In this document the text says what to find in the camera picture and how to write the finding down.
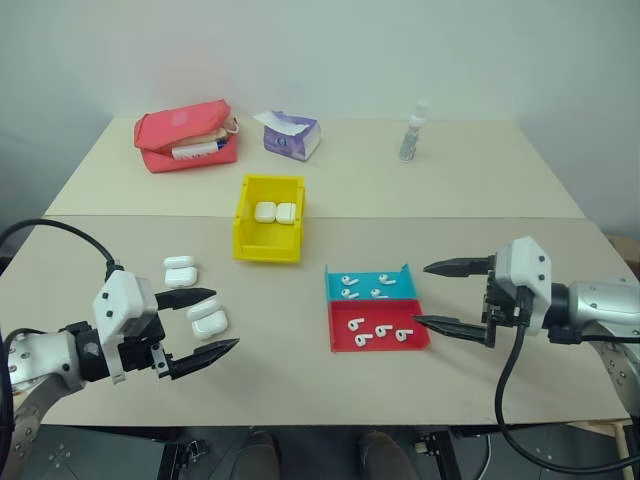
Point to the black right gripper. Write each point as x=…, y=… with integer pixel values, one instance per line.
x=497, y=312

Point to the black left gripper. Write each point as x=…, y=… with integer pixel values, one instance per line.
x=137, y=350

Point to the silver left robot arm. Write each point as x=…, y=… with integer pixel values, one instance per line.
x=42, y=352

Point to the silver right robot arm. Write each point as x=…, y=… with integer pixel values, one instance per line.
x=595, y=310

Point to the white earbud case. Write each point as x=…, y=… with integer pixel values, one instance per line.
x=209, y=322
x=265, y=212
x=180, y=272
x=286, y=213

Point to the yellow plastic bin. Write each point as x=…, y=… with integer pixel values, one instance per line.
x=267, y=245

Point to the white wireless earbud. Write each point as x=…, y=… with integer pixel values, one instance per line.
x=382, y=330
x=403, y=334
x=384, y=278
x=355, y=323
x=361, y=340
x=346, y=279
x=348, y=293
x=378, y=293

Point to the red plastic tray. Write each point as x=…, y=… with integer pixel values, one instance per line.
x=380, y=342

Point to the blue plastic tray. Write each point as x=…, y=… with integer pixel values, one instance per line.
x=365, y=286

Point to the dark rounded shape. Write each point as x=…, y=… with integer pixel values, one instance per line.
x=387, y=457
x=257, y=457

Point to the clear spray bottle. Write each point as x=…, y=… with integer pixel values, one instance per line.
x=412, y=135

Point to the white tube with blue cap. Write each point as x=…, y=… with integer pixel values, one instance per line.
x=195, y=150

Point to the red fabric pouch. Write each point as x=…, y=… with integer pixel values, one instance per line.
x=175, y=120

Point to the purple tissue pack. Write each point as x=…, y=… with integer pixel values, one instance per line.
x=290, y=137

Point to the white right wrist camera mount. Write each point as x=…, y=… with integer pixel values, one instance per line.
x=527, y=280

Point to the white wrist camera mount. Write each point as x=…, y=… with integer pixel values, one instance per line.
x=120, y=297
x=527, y=280

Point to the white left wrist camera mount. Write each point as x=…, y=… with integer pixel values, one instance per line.
x=120, y=297

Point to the black table frame bracket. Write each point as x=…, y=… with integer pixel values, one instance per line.
x=440, y=455
x=187, y=457

